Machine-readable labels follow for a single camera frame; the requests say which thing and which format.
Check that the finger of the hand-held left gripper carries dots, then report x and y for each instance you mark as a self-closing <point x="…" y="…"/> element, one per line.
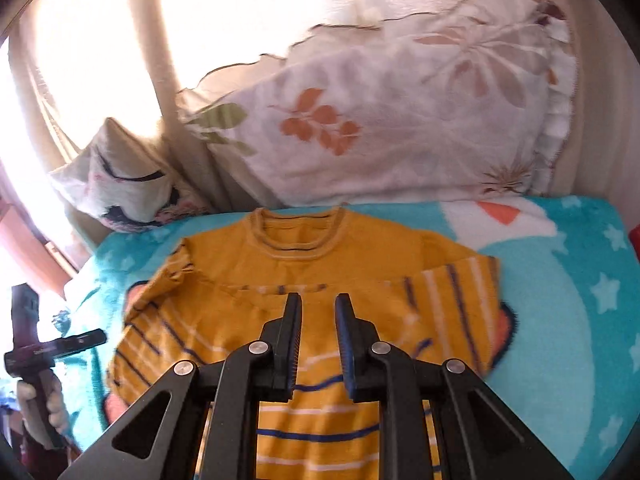
<point x="82" y="338"/>

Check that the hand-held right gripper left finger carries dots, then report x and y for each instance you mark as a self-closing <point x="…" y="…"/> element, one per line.
<point x="295" y="330"/>

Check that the small white patterned pillow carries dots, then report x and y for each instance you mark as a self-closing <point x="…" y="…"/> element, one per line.
<point x="125" y="180"/>

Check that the large floral white pillow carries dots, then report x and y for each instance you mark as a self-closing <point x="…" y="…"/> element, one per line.
<point x="400" y="125"/>

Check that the teal printed fleece blanket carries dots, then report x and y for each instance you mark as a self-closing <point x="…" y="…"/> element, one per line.
<point x="560" y="310"/>

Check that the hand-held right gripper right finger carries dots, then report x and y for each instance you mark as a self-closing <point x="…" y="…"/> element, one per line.
<point x="344" y="332"/>

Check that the yellow striped knit sweater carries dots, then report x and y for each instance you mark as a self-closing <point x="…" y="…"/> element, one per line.
<point x="360" y="260"/>

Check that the cream curtain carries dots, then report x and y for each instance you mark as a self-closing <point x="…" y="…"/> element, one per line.
<point x="165" y="50"/>

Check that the person's left hand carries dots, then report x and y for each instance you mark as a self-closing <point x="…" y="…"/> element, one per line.
<point x="52" y="405"/>

